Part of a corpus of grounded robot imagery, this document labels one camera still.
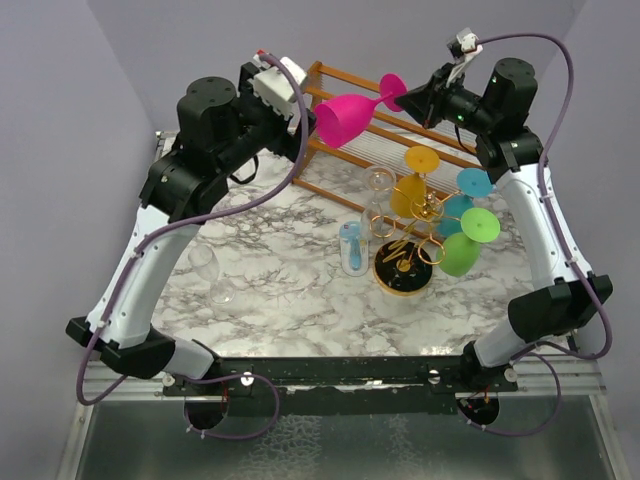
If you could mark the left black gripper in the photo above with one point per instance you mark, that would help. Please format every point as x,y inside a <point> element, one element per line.
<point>285,142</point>

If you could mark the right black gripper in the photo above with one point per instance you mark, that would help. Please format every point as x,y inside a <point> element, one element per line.
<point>424,102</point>

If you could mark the pink plastic wine glass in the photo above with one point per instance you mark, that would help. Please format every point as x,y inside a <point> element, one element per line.
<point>341,119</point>

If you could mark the clear wine glass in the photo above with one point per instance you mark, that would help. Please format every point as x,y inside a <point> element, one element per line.
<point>205,264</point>
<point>379,181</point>

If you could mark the yellow plastic wine glass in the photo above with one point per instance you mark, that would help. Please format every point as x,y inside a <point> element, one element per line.
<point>412,185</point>

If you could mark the blue plastic wine glass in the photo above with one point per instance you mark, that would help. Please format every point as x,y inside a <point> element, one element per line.
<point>472,183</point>

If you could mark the green plastic wine glass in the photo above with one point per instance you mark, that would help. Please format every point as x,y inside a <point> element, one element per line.
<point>461,250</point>

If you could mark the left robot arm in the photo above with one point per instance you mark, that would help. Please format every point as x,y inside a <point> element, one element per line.
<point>222,126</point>

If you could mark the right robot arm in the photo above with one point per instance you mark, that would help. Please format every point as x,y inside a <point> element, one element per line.
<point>566,292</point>

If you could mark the wooden two-tier rack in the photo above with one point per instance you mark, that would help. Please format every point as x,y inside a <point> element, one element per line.
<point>384,142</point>

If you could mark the blue tool in blister pack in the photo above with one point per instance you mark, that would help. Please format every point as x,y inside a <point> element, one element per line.
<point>354,249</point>

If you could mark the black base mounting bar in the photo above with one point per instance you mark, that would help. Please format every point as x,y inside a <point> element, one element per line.
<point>326,386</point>

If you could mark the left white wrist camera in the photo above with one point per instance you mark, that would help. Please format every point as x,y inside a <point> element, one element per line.
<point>271,86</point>

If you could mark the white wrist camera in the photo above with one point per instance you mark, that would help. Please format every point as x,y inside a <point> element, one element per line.
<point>271,86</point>
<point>464,48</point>

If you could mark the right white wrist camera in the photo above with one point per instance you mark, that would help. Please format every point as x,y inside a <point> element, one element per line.
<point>464,48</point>

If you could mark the gold wire wine glass rack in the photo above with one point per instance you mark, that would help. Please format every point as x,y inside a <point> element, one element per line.
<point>404,266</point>

